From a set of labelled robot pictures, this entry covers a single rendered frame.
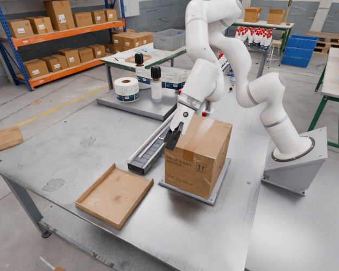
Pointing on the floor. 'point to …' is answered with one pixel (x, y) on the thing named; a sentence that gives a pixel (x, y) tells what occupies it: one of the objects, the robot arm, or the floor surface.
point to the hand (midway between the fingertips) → (168, 143)
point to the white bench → (160, 57)
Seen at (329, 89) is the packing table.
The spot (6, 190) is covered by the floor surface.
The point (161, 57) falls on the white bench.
